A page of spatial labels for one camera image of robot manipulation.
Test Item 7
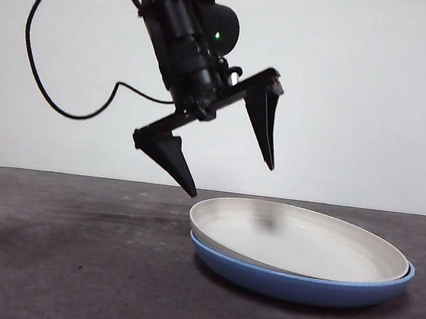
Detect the white plate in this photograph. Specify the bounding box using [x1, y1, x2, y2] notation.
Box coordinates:
[183, 191, 417, 291]

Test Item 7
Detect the blue plate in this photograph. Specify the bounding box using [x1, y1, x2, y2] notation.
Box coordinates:
[182, 230, 418, 318]

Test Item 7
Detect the black cable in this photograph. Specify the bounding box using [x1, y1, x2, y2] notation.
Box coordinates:
[16, 0, 187, 131]

